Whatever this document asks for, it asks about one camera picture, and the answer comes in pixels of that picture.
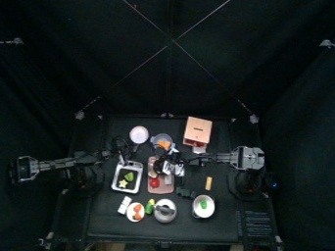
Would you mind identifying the black holder rack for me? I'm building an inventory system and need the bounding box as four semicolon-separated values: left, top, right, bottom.
175;184;197;200

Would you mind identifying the silver rectangular tray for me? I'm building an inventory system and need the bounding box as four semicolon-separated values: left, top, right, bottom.
109;160;144;195

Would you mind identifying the pink cutting board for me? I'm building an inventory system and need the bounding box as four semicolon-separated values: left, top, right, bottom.
147;156;176;195

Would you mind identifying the white round pan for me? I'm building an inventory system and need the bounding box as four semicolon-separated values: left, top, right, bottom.
128;125;151;153

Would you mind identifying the green yellow toy corn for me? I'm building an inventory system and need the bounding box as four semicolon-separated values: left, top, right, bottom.
144;198;157;216

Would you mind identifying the white toy block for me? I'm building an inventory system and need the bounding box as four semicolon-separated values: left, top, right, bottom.
116;195;133;216

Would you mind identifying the orange toy carrot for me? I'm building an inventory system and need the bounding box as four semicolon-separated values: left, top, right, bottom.
132;204;144;221

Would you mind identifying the white bowl with green food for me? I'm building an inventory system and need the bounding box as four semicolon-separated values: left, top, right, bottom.
191;193;217;220

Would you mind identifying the white round plate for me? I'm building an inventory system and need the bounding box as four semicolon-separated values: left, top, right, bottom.
125;202;147;224

